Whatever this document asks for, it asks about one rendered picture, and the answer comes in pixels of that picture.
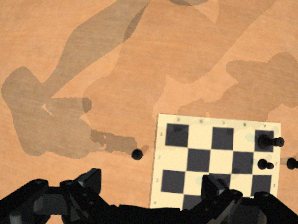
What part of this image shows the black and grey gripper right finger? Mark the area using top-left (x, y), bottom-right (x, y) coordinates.
top-left (169, 174), bottom-right (298, 224)

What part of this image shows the black and cream chessboard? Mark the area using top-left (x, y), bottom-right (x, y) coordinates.
top-left (150, 114), bottom-right (281, 211)

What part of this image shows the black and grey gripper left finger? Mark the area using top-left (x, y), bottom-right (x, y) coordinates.
top-left (0, 168), bottom-right (128, 224)

